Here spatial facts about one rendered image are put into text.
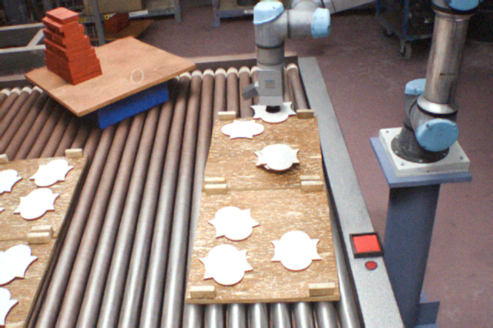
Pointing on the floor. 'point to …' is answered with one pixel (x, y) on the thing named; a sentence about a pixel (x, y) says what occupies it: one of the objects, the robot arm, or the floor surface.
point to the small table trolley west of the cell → (400, 28)
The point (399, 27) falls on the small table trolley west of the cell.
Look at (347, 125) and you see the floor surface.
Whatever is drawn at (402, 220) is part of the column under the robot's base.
